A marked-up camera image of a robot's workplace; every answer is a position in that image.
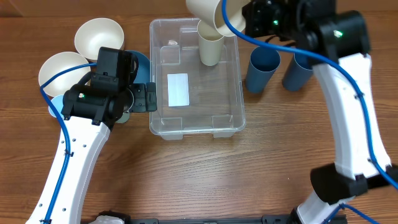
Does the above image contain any cream tall cup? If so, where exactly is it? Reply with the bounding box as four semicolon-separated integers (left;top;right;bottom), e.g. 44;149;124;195
185;0;251;38
197;20;224;66

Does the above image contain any dark blue tall cup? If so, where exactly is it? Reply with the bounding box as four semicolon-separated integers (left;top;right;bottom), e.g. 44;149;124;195
245;47;280;93
282;54;313;91

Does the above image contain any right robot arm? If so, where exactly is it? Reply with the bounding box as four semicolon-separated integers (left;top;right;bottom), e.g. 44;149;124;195
243;1;397;223

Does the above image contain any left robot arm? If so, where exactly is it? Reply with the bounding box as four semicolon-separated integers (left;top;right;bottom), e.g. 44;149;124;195
28;47;157;223

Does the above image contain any dark blue bowl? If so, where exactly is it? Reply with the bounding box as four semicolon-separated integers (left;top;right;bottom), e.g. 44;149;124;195
130;50;150;84

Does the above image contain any mint green small cup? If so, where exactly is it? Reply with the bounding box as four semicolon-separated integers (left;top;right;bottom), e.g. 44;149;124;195
116;111;130;124

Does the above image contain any white label in bin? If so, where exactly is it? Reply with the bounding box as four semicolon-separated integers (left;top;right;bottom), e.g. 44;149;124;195
167;73;190;107

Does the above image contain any clear plastic storage bin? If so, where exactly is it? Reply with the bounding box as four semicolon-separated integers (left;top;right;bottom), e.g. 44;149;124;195
149;18;246;140

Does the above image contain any cream bowl upper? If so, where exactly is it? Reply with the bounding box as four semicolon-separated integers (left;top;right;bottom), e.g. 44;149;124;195
74;17;124;62

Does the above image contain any cream bowl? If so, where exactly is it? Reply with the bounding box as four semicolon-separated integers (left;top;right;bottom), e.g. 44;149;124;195
74;17;124;62
38;51;93;98

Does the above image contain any light blue small cup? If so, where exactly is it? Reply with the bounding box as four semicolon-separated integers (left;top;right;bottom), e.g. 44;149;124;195
48;95;63;119

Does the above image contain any cream bowl left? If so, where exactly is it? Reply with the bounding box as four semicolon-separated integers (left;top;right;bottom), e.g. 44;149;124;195
38;51;93;98

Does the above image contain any right blue cable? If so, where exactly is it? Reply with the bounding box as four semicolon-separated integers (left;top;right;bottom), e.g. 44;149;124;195
220;0;398;224

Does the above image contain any blue cable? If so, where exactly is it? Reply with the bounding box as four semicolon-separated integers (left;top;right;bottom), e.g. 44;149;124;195
39;62;98;224
220;0;398;224

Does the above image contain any left blue cable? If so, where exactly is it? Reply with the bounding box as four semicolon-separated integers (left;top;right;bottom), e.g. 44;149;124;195
39;62;98;224

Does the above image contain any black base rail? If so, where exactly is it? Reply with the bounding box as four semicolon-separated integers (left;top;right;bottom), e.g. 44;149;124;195
80;211;348;224

